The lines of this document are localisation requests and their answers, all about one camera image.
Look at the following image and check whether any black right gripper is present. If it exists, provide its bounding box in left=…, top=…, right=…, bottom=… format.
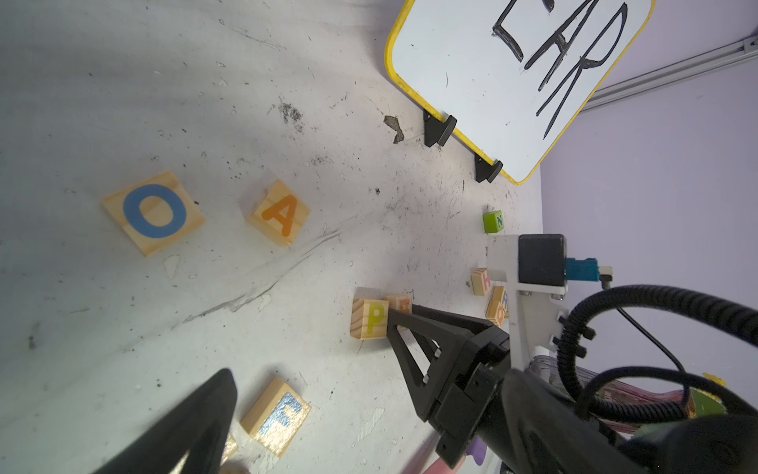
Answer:
left=387, top=306, right=515, bottom=468

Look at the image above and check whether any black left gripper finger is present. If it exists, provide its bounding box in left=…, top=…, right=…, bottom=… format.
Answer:
left=98, top=369, right=238, bottom=473

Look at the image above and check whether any wooden block letter E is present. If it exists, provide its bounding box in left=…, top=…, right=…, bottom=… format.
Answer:
left=385, top=293, right=414, bottom=314

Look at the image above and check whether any wooden block letter P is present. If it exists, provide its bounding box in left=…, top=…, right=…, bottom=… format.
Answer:
left=349, top=288, right=389, bottom=341

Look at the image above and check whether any wooden block letter A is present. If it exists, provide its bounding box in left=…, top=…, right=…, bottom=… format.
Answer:
left=246, top=180, right=311, bottom=247

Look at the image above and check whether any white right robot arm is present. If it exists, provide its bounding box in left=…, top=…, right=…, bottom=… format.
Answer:
left=387, top=306, right=757, bottom=473

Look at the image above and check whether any wooden block letter F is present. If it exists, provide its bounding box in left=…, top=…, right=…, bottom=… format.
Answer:
left=241, top=376, right=311, bottom=458

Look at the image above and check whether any wooden block letter Q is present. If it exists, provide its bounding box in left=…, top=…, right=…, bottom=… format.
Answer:
left=486, top=286, right=508, bottom=328

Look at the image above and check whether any wooden block letter H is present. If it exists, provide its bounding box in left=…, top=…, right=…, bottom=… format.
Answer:
left=471, top=268, right=492, bottom=296

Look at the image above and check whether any green block letter N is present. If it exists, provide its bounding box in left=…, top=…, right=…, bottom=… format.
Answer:
left=483, top=211, right=505, bottom=234

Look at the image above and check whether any wooden block letter O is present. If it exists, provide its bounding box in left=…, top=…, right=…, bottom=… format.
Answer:
left=102, top=171, right=206, bottom=257

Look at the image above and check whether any purple pink toy trowel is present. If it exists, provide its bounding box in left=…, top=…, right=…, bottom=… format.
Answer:
left=402, top=434, right=490, bottom=474

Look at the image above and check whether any yellow flower bouquet vase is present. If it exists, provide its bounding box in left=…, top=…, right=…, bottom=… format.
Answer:
left=529, top=355, right=726, bottom=436

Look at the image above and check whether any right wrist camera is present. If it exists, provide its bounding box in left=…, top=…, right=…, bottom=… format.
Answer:
left=487, top=234, right=613, bottom=371

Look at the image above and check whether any whiteboard with yellow frame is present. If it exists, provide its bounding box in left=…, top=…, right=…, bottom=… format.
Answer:
left=385, top=0, right=655, bottom=184

